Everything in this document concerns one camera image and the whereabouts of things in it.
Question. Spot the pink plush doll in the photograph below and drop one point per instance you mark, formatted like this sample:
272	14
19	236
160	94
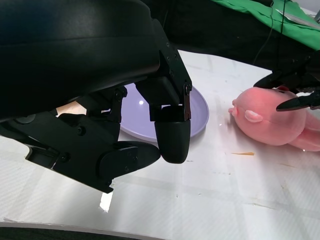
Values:
262	120

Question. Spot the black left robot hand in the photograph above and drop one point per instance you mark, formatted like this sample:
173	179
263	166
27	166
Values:
75	62

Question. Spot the purple round plate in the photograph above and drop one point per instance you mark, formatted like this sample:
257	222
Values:
198	111

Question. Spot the small orange scrap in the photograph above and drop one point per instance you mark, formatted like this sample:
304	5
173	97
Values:
242	153

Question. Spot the green cloth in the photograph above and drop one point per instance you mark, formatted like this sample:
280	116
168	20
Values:
250	12

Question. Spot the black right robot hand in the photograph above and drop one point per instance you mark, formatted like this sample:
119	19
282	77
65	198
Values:
295	77

